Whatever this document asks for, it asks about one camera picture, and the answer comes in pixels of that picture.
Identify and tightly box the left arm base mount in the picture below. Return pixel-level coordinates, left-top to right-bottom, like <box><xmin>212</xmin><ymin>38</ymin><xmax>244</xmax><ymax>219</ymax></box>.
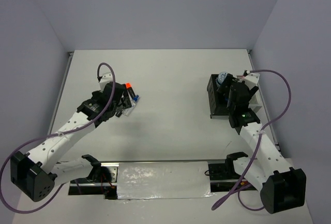
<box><xmin>68</xmin><ymin>162</ymin><xmax>119</xmax><ymax>200</ymax></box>

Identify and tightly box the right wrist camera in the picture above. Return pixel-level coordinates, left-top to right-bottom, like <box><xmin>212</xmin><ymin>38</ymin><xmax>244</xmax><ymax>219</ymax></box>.
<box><xmin>241</xmin><ymin>71</ymin><xmax>260</xmax><ymax>89</ymax></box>

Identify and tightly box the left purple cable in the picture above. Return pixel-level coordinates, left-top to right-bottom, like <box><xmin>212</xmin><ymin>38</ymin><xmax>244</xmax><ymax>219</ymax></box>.
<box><xmin>0</xmin><ymin>62</ymin><xmax>116</xmax><ymax>214</ymax></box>

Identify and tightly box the orange cap highlighter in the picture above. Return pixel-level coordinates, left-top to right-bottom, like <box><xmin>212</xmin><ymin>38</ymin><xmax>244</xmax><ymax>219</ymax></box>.
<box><xmin>126</xmin><ymin>83</ymin><xmax>138</xmax><ymax>101</ymax></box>

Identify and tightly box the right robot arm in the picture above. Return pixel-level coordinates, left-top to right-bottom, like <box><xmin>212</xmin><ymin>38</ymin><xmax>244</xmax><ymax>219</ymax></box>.
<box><xmin>212</xmin><ymin>72</ymin><xmax>307</xmax><ymax>214</ymax></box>

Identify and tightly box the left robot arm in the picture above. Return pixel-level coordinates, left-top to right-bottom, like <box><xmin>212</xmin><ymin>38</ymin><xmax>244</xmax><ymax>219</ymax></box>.
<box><xmin>10</xmin><ymin>82</ymin><xmax>131</xmax><ymax>202</ymax></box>

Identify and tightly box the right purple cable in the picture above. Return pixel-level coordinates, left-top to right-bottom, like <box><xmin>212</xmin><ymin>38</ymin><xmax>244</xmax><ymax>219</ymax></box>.
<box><xmin>211</xmin><ymin>69</ymin><xmax>292</xmax><ymax>212</ymax></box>

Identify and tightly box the white slotted organizer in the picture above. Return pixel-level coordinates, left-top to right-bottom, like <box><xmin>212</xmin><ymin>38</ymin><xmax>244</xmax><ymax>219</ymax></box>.
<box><xmin>249</xmin><ymin>91</ymin><xmax>263</xmax><ymax>113</ymax></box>

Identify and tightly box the black slotted organizer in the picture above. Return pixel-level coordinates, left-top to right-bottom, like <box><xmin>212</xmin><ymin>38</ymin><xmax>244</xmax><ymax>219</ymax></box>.
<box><xmin>206</xmin><ymin>74</ymin><xmax>228</xmax><ymax>118</ymax></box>

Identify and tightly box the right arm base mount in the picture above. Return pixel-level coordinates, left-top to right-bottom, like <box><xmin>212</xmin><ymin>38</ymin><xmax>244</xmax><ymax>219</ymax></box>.
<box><xmin>204</xmin><ymin>161</ymin><xmax>240</xmax><ymax>192</ymax></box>

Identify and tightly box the blue white round jar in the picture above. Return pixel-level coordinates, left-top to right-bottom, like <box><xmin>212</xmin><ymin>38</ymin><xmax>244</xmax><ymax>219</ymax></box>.
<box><xmin>216</xmin><ymin>72</ymin><xmax>228</xmax><ymax>87</ymax></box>

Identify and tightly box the silver reflective tape sheet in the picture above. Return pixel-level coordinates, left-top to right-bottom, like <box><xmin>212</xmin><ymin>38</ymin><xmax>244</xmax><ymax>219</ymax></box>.
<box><xmin>117</xmin><ymin>161</ymin><xmax>213</xmax><ymax>200</ymax></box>

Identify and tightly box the purple cable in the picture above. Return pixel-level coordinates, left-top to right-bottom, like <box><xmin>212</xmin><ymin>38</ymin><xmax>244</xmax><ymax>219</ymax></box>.
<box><xmin>211</xmin><ymin>69</ymin><xmax>292</xmax><ymax>212</ymax></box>
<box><xmin>0</xmin><ymin>62</ymin><xmax>116</xmax><ymax>214</ymax></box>

